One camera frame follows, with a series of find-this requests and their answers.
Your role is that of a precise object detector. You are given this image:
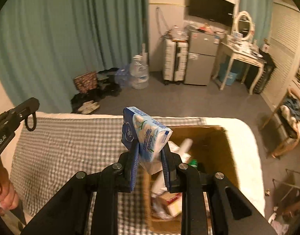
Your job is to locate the black hair tie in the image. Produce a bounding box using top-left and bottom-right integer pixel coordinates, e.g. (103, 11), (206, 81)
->
(24, 112), (37, 132)

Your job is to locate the blue tissue packet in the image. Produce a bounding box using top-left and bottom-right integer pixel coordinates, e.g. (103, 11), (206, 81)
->
(122, 107), (173, 162)

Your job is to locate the person's left hand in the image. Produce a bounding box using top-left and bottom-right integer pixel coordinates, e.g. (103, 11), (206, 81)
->
(0, 158), (19, 216)

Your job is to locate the white tube in box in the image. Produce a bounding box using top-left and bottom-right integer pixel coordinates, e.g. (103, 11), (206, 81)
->
(178, 138), (193, 155)

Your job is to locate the cardboard box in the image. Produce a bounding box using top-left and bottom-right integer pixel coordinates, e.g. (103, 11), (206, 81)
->
(142, 125), (239, 233)

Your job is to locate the small cardboard box item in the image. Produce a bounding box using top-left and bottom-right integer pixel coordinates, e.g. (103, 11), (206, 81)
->
(160, 192), (182, 218)

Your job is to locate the white sneakers pair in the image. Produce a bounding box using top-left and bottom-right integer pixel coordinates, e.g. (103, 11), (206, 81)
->
(78, 100), (100, 115)

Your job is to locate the brown patterned bag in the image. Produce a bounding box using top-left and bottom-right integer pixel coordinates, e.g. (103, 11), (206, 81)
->
(73, 71), (98, 93)

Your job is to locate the bottled water pack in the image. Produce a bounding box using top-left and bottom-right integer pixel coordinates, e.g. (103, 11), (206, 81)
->
(115, 64), (130, 88)

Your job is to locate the large green curtain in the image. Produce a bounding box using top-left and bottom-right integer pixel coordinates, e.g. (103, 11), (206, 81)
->
(0, 0), (148, 113)

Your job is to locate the large clear water jug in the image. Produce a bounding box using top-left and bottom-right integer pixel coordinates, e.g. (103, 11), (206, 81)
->
(130, 43), (149, 90)

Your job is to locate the blue waste bin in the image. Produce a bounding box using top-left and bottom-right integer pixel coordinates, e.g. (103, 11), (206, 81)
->
(218, 63), (239, 86)

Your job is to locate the white suitcase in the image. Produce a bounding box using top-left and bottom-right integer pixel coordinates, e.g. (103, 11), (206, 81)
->
(162, 39), (189, 85)

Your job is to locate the grey mini fridge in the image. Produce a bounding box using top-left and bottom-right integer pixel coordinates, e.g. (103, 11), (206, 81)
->
(184, 30), (219, 86)

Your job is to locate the wooden clothes rack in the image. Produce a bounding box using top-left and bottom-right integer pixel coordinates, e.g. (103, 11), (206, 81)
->
(260, 87), (300, 158)

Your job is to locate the white dressing table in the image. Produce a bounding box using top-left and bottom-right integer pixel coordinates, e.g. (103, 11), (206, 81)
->
(212, 40), (267, 95)

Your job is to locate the black hanging bag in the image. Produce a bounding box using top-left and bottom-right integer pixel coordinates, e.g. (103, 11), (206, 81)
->
(254, 49), (276, 94)

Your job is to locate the white oval vanity mirror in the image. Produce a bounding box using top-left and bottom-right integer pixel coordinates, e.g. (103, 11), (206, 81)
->
(232, 11), (254, 41)

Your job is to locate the white louvered wardrobe door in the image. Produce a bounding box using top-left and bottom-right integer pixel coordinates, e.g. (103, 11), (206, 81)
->
(261, 3), (300, 108)

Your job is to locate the right green curtain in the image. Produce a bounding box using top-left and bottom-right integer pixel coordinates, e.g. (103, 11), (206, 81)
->
(239, 0), (273, 47)

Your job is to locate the black wall television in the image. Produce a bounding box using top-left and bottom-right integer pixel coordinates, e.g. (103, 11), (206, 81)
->
(188, 0), (235, 27)

